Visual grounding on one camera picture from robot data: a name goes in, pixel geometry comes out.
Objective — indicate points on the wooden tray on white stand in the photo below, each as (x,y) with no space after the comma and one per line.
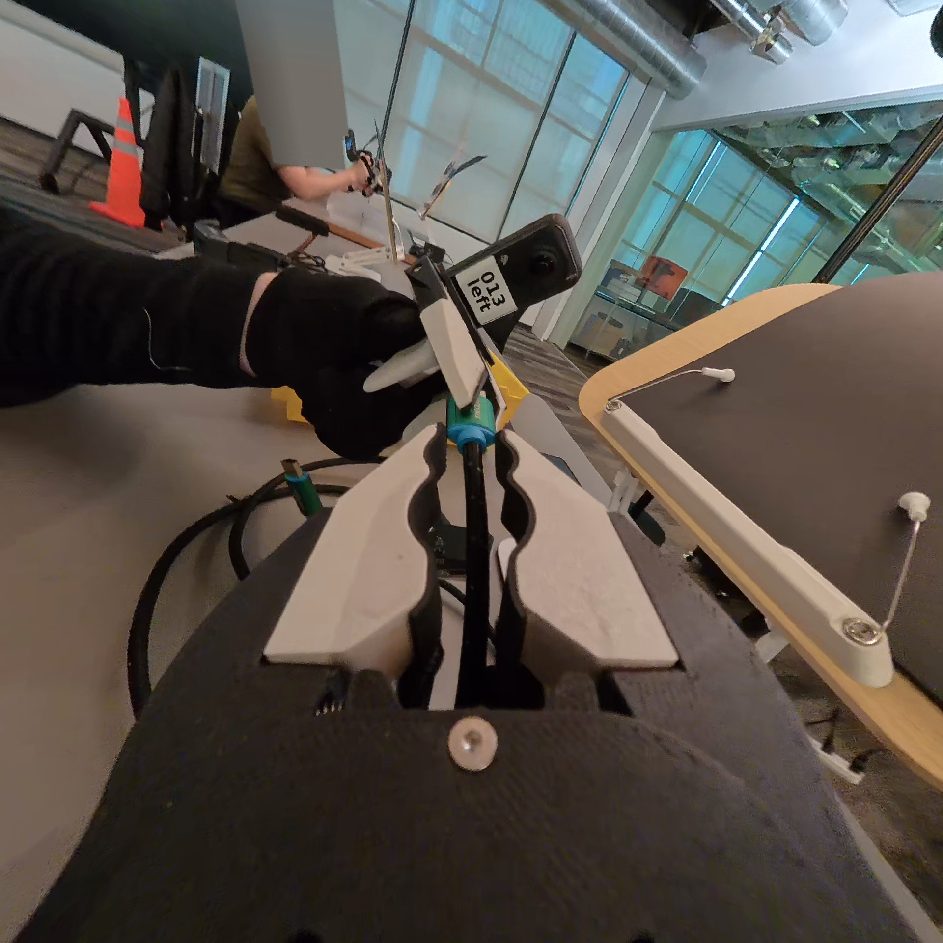
(387,206)

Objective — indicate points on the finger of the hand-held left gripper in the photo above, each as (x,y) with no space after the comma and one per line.
(457,353)
(495,383)

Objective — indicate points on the yellow plastic bin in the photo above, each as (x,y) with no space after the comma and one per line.
(289,404)

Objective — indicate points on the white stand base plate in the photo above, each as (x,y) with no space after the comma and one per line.
(737,545)

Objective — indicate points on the orange reflective strip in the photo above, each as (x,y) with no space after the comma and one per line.
(121,169)

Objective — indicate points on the black jacket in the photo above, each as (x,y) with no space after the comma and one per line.
(173,147)

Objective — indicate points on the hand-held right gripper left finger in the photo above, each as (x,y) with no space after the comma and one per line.
(346,582)

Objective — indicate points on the black metal frame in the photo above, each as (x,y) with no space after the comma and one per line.
(74,121)

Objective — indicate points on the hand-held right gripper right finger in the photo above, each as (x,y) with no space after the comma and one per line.
(589,597)

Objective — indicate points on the orange black machine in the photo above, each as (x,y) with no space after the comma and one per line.
(663,274)

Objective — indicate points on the white power strip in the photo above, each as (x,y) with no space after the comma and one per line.
(836,759)

